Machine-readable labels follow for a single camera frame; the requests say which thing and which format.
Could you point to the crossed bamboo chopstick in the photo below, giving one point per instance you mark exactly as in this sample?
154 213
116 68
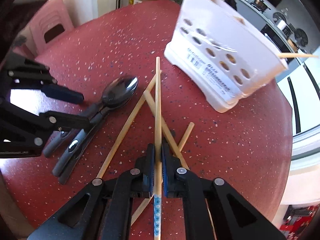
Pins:
165 130

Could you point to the pink plastic stool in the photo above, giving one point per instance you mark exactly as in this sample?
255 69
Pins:
48 25

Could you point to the cooking pot on stove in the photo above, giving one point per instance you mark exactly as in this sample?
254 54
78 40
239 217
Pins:
260 5

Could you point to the white plastic utensil holder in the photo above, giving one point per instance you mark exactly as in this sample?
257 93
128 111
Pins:
224 54

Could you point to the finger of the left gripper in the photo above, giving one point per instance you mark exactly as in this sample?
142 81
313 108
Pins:
52 87
50 121

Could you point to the dark grey-handled utensil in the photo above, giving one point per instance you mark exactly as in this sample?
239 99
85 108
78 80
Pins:
64 176

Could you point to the steel spoon grey handle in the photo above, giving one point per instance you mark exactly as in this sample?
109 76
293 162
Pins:
115 94

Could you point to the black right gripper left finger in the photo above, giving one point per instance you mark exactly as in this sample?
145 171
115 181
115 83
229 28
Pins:
102 209

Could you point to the chopstick with blue pattern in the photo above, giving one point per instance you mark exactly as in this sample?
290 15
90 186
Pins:
157 206

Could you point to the chopstick in holder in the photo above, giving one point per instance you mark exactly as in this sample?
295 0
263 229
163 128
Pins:
296 55

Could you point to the black built-in oven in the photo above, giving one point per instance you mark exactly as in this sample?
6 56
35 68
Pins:
276 39

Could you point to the long bamboo chopstick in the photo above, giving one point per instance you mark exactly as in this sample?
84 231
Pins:
120 137

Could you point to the short bamboo chopstick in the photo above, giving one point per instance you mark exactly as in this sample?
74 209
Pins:
145 202

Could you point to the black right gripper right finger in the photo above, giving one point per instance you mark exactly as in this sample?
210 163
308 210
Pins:
213 209

